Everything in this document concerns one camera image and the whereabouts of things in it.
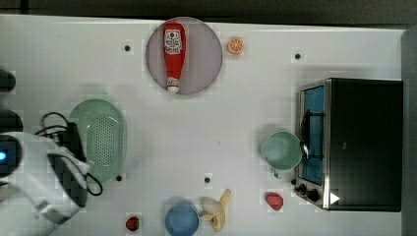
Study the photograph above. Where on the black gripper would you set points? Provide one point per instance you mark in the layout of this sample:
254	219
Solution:
71	140

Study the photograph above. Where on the green oval strainer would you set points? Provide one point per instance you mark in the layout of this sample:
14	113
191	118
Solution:
102	129

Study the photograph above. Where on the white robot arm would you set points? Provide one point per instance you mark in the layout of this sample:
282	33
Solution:
43	185

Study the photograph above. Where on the blue bowl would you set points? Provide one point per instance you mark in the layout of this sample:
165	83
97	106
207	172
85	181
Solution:
182	219

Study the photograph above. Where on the red ketchup bottle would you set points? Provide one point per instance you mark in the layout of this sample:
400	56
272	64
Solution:
174	50

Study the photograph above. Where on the grey round plate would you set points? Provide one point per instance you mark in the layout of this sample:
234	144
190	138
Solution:
203	59

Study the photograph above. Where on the peeled banana toy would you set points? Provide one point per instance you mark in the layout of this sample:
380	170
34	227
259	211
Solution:
214	211

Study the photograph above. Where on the orange slice toy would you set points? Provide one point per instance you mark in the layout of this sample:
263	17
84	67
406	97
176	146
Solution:
235	45

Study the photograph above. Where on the green mug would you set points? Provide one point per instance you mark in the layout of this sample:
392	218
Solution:
281	151

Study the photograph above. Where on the black toaster oven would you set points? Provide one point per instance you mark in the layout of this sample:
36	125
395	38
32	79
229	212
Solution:
350	133

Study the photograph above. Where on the black cylinder post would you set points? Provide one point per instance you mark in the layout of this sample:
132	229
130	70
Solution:
7	81
10	121

